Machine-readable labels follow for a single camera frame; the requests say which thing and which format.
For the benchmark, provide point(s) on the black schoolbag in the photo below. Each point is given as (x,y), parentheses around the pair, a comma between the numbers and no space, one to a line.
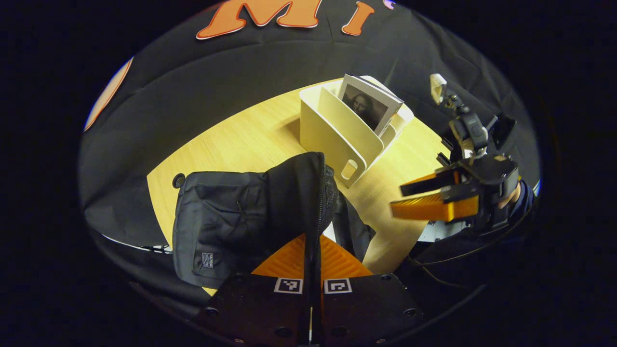
(231,217)

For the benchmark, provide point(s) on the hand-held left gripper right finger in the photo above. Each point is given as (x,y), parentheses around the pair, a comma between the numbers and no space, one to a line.
(366,308)

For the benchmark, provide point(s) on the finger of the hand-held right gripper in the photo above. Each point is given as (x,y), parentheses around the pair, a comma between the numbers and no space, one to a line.
(434,207)
(424,185)

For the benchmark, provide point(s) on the grey book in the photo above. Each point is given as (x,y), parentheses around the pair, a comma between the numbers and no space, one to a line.
(366,103)

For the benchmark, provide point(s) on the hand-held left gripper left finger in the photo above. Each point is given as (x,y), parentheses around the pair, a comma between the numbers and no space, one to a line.
(255,313)

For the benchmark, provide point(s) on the white bookshelf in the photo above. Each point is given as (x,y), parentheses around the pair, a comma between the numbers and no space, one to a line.
(328,130)

